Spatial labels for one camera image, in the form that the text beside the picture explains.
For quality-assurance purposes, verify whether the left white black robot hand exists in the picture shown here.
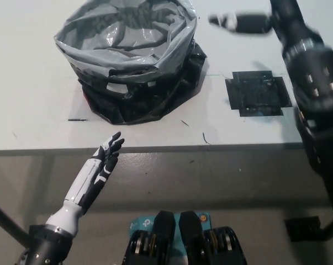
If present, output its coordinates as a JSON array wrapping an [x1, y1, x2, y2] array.
[[62, 131, 125, 216]]

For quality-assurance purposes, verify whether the bin with grey bag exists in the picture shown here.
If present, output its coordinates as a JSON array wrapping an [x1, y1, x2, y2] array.
[[53, 0, 208, 126]]

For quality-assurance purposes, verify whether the black metal table leg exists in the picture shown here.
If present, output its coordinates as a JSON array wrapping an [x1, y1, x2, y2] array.
[[320, 212, 333, 241], [0, 196, 31, 248]]

